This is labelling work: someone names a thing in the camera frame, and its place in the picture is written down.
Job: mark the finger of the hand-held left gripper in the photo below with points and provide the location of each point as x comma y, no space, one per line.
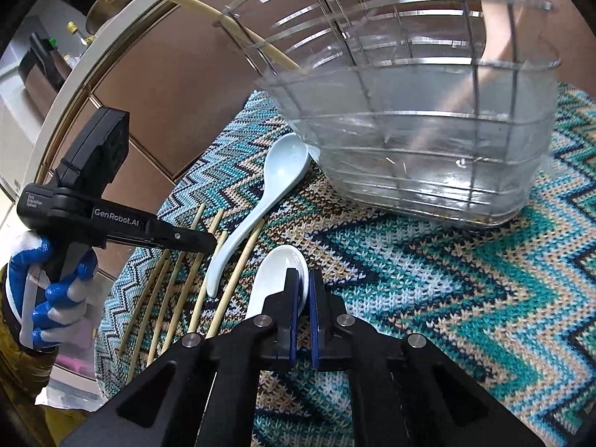
186,237

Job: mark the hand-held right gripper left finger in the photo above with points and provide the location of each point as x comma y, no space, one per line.
292,309

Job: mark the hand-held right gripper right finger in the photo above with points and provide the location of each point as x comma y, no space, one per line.
315,319

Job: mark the white ceramic spoon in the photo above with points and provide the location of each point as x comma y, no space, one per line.
277,265

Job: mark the row of bamboo chopsticks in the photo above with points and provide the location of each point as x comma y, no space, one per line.
179,298

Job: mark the light blue ceramic spoon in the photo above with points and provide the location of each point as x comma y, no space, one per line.
284,158

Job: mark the clear glass cup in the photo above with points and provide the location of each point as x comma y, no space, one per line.
419,172

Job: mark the bamboo chopstick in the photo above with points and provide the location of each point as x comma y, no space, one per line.
186,2

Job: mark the person's left hand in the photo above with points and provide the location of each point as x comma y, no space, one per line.
44,319

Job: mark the zigzag knitted cloth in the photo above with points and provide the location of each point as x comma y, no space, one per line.
419,288

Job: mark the dark knife block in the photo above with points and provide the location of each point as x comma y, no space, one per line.
44,63

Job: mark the white kitchen countertop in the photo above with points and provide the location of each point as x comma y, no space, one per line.
98,42

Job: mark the clear plastic bag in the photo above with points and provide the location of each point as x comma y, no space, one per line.
77,372

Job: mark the yellow cap bottle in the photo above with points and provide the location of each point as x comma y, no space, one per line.
74,30

